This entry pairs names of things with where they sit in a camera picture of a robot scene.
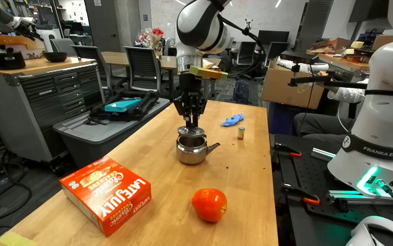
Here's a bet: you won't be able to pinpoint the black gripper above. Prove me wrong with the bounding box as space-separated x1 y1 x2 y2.
174 70 211 126

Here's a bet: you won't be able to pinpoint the steel lid black knob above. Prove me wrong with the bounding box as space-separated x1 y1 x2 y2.
177 125 208 137

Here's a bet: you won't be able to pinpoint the white handheld VR controller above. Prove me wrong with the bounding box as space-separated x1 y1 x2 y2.
327 85 368 105

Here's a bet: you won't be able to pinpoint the steel kettle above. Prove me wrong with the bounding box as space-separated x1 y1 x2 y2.
174 131 223 166

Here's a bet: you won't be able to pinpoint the wooden meeting table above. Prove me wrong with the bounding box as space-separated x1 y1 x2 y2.
100 49 223 99

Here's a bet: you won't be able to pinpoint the grey mesh office chair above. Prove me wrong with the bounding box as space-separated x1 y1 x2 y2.
123 43 164 95
73 43 112 92

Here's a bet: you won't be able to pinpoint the teal case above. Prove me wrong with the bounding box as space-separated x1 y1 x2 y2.
103 95 144 114

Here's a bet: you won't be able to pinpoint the grey storage bin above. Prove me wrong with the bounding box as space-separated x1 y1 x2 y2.
52 94 172 167

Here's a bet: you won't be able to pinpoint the brown cardboard box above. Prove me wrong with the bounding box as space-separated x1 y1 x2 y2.
261 64 328 110

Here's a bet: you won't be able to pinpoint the orange toy tomato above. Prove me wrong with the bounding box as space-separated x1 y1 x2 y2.
190 187 230 225

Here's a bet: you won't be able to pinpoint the orange cracker box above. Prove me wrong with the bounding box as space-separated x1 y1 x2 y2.
58 155 155 239

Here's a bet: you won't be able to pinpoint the operator legs dark trousers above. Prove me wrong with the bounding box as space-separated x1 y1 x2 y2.
293 110 358 137

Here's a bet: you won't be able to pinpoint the aluminium extrusion bar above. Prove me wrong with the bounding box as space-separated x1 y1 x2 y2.
327 187 393 207
312 144 340 162

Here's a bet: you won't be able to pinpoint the black bowl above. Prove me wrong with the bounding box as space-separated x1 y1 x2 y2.
41 49 70 64

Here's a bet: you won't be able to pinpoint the black robot stand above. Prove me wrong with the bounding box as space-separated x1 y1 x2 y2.
271 132 393 246

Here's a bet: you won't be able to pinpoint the grey tool cabinet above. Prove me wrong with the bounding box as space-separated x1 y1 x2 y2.
0 55 106 163

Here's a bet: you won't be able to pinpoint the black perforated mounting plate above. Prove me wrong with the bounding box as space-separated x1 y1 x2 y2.
291 135 393 246

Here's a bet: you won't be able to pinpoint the black pot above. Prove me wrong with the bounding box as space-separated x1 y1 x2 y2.
0 43 28 70

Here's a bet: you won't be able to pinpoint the yellow sponge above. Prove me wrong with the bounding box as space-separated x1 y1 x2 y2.
0 230 40 246

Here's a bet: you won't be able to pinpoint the yellow green wrist camera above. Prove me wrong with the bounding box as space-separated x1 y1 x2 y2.
189 64 231 81

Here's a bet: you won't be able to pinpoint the black backpack straps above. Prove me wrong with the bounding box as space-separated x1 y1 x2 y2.
87 90 163 125

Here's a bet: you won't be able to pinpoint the orange handled black clamp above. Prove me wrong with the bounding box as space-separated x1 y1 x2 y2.
272 141 305 159
282 182 323 207

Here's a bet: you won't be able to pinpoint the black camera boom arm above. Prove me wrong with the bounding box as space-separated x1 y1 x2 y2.
288 61 372 91

